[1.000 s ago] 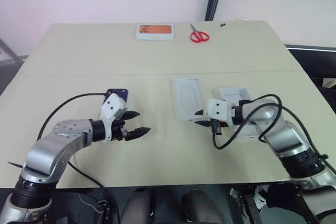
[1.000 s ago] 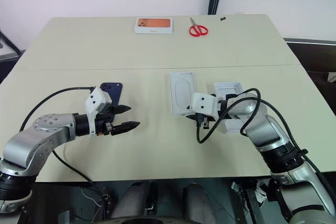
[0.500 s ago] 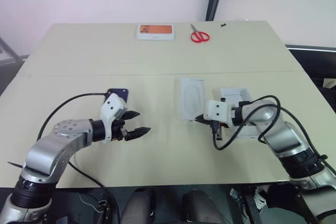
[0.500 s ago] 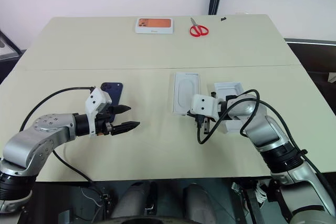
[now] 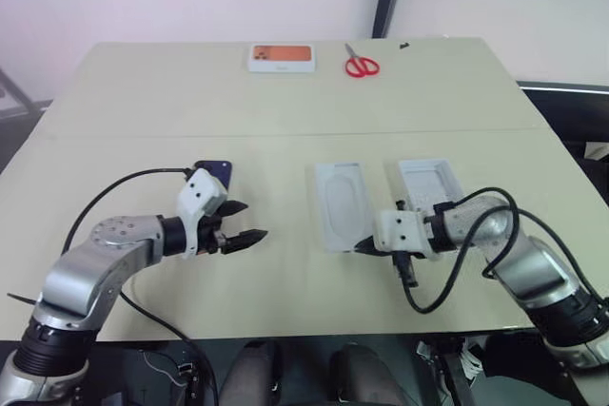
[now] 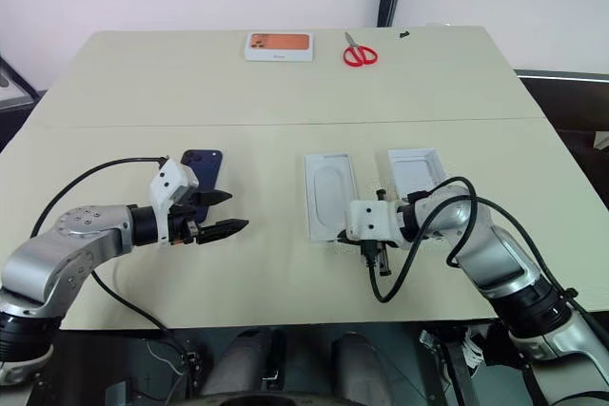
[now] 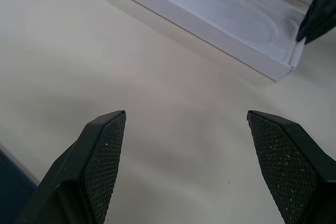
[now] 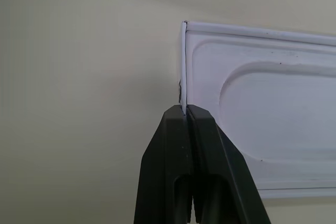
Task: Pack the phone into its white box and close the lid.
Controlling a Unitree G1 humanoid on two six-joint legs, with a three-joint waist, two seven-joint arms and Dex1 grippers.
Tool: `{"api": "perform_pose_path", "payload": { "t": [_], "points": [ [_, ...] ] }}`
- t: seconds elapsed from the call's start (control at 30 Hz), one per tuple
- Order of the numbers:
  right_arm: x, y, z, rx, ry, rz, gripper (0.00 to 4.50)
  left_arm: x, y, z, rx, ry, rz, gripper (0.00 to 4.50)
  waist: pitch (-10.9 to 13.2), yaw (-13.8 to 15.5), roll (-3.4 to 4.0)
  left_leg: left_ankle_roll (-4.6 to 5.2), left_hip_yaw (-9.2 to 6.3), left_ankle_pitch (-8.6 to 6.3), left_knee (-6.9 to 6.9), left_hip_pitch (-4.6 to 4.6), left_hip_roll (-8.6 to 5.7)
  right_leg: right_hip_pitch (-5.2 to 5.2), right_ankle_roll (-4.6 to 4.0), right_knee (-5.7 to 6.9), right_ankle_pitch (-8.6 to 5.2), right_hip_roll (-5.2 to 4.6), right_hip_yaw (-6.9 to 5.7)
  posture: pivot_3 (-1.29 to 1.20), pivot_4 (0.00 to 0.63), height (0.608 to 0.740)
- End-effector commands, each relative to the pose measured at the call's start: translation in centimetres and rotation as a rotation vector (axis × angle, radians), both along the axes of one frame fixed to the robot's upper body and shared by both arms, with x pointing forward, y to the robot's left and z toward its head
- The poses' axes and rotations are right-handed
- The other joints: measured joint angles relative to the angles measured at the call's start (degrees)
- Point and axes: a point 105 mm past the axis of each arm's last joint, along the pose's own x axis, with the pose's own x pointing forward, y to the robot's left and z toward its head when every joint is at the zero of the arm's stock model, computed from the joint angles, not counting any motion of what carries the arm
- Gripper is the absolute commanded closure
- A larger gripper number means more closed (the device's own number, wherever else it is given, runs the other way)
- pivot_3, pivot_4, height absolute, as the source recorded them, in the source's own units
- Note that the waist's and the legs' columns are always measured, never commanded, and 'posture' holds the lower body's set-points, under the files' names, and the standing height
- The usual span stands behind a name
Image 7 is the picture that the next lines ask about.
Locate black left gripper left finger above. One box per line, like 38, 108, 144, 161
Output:
15, 110, 127, 224

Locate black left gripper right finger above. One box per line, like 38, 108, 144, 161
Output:
247, 110, 336, 224

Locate white phone box base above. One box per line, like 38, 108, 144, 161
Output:
127, 0, 307, 83

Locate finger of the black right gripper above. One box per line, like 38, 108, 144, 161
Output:
296, 0, 336, 42
305, 3, 336, 46

